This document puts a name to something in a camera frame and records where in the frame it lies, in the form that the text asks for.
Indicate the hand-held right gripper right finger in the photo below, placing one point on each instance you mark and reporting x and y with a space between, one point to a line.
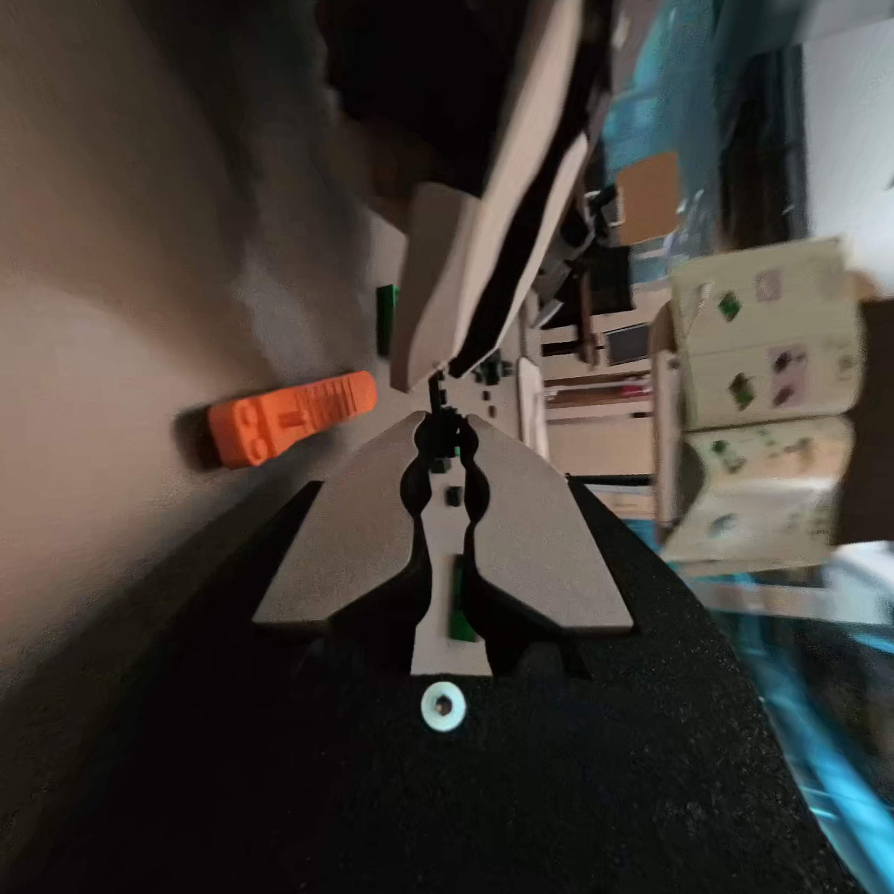
545 545

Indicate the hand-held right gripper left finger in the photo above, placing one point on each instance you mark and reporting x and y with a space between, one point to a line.
349 538

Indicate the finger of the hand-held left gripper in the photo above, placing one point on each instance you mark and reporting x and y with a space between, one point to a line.
538 154
433 280

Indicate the small black lego piece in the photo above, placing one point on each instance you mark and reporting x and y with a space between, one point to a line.
451 496

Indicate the dark green lego brick stack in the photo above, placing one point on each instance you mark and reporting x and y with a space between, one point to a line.
443 419

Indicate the green lego base, tan brick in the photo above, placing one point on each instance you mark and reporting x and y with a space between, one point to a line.
461 601

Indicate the lego instruction booklet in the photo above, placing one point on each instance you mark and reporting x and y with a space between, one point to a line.
761 405

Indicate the orange brick separator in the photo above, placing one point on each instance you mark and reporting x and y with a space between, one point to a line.
287 415

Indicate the white round-cornered base plate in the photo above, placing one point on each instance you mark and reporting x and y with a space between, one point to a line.
532 405

